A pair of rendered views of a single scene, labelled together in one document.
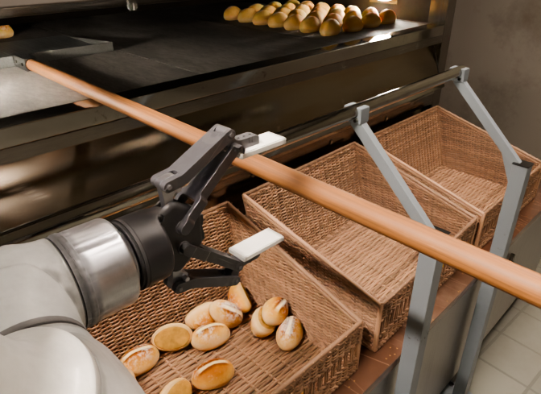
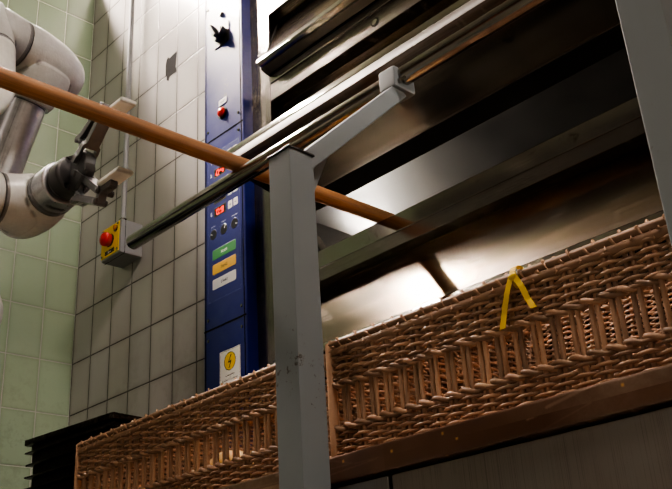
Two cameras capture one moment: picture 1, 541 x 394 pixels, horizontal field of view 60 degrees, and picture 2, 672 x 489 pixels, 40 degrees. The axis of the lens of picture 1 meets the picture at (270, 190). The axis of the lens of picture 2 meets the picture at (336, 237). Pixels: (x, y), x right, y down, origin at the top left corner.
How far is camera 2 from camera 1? 195 cm
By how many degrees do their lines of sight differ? 101
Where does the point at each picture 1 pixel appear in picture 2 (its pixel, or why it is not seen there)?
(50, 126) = (337, 249)
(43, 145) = (331, 268)
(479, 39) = not seen: outside the picture
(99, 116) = (372, 235)
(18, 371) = not seen: outside the picture
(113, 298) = (33, 184)
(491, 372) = not seen: outside the picture
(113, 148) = (393, 272)
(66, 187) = (344, 311)
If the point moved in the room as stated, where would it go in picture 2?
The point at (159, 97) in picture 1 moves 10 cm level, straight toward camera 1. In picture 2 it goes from (426, 205) to (376, 203)
